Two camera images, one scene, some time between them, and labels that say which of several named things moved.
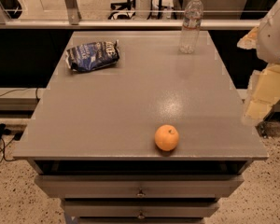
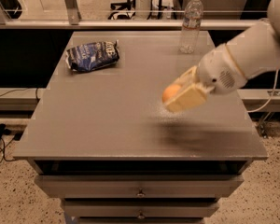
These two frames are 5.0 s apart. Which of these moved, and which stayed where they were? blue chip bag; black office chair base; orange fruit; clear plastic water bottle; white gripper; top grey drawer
Moved: orange fruit; white gripper
Stayed: blue chip bag; clear plastic water bottle; top grey drawer; black office chair base
